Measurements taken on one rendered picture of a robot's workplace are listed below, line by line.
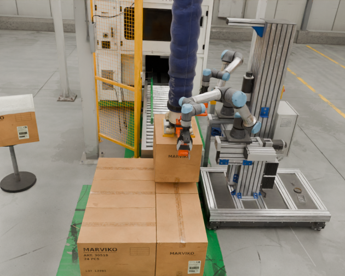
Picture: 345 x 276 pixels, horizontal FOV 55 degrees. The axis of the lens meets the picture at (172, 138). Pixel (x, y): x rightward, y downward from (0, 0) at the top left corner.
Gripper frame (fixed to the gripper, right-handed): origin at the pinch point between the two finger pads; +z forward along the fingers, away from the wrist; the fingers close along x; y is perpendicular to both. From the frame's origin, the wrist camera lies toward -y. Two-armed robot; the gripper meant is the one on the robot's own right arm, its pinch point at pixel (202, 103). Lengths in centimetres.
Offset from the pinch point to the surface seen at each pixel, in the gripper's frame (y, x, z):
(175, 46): 39, -33, -63
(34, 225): 43, -166, 121
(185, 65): 42, -24, -49
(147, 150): -9, -54, 61
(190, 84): 37, -19, -32
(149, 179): 37, -51, 67
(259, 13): -292, 132, -53
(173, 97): 38, -32, -20
